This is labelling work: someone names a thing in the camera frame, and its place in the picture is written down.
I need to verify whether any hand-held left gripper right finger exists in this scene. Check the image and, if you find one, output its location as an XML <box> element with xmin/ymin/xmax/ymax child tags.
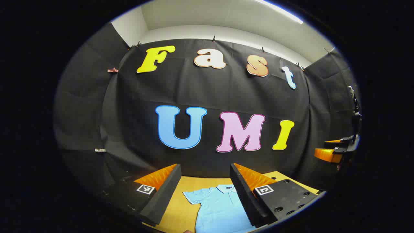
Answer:
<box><xmin>230</xmin><ymin>163</ymin><xmax>326</xmax><ymax>228</ymax></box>

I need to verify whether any black backdrop cloth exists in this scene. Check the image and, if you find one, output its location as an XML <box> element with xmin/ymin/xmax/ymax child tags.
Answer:
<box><xmin>53</xmin><ymin>23</ymin><xmax>361</xmax><ymax>194</ymax></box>

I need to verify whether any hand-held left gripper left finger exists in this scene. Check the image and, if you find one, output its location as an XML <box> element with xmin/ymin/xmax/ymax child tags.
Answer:
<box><xmin>103</xmin><ymin>163</ymin><xmax>182</xmax><ymax>226</ymax></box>

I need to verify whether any light blue T-shirt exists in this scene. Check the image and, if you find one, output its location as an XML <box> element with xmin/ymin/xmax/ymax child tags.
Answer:
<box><xmin>182</xmin><ymin>184</ymin><xmax>257</xmax><ymax>233</ymax></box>

